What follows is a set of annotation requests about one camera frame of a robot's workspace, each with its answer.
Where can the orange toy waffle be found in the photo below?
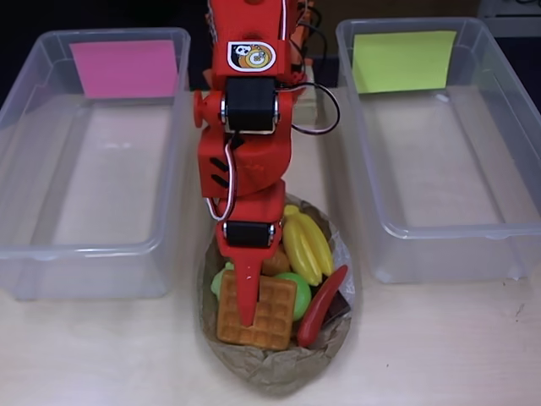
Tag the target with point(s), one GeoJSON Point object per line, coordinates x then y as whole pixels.
{"type": "Point", "coordinates": [274, 313]}

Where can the orange toy croissant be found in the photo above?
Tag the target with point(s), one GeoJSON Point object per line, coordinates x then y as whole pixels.
{"type": "Point", "coordinates": [277, 262]}

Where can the green toy apple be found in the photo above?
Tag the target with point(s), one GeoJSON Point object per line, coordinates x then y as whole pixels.
{"type": "Point", "coordinates": [302, 296]}

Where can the yellow toy banana bunch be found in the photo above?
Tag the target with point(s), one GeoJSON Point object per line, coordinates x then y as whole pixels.
{"type": "Point", "coordinates": [306, 245]}

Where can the red toy chili pepper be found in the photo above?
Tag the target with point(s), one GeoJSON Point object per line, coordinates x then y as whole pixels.
{"type": "Point", "coordinates": [321, 304]}

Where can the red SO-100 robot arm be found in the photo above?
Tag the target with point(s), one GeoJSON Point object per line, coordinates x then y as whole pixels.
{"type": "Point", "coordinates": [245, 25]}

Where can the clear plastic bin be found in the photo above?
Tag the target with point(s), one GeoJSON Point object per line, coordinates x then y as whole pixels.
{"type": "Point", "coordinates": [439, 169]}
{"type": "Point", "coordinates": [105, 177]}

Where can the pink paper label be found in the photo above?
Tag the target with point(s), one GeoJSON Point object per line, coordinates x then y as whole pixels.
{"type": "Point", "coordinates": [127, 67]}

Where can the yellow-green paper label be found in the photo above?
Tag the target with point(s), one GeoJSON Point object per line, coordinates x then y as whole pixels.
{"type": "Point", "coordinates": [401, 63]}

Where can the light green toy grapes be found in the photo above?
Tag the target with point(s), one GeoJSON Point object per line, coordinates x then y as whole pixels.
{"type": "Point", "coordinates": [217, 285]}

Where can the crumpled brown paper bag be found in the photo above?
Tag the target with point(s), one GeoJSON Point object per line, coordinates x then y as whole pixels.
{"type": "Point", "coordinates": [274, 372]}

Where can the dark brown toy chocolate bar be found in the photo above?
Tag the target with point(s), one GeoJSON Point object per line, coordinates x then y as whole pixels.
{"type": "Point", "coordinates": [338, 309]}

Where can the clear crumpled plastic wrap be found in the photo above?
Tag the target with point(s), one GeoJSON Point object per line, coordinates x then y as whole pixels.
{"type": "Point", "coordinates": [340, 254]}

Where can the wooden base block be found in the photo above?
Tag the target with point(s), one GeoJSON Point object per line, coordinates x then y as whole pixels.
{"type": "Point", "coordinates": [306, 112]}

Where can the orange printed plastic part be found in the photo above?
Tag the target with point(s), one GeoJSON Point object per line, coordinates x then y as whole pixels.
{"type": "Point", "coordinates": [209, 31]}

